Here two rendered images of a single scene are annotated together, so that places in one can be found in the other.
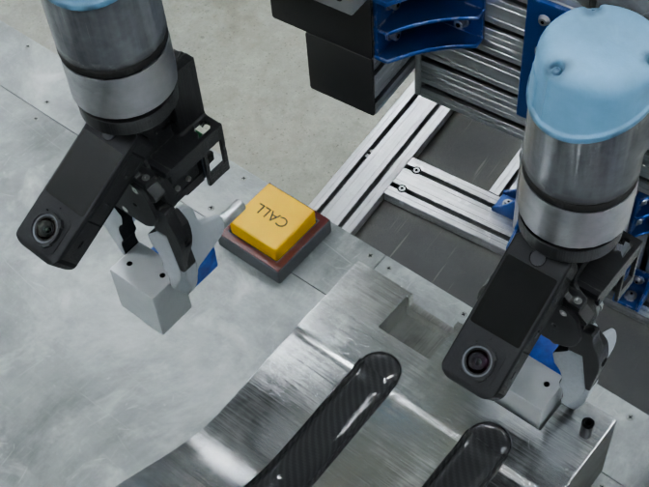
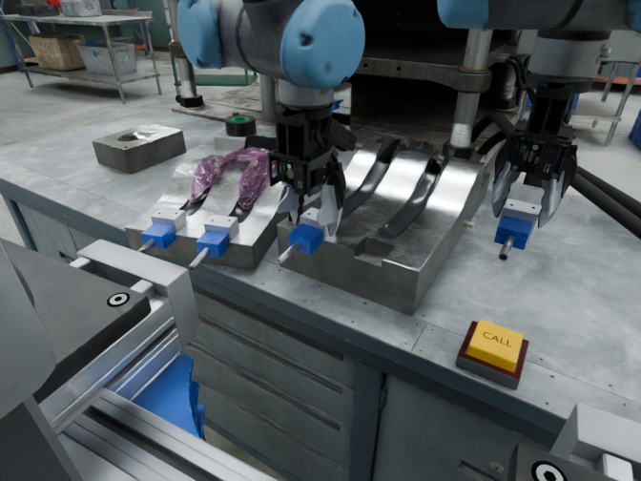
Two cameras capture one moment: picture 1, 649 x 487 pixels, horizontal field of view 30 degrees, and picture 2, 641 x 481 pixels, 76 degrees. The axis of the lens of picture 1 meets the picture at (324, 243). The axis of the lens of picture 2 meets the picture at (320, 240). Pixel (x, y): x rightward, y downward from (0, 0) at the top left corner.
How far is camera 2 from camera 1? 121 cm
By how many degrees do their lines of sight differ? 94
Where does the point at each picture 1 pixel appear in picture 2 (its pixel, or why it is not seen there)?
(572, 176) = not seen: hidden behind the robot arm
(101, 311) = (563, 308)
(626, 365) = not seen: outside the picture
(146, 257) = (527, 210)
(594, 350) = not seen: hidden behind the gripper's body
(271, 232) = (489, 328)
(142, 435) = (492, 263)
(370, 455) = (382, 213)
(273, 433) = (426, 217)
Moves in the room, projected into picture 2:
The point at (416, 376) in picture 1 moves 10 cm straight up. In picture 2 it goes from (369, 231) to (374, 177)
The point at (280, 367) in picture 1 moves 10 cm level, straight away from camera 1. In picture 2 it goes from (436, 233) to (470, 266)
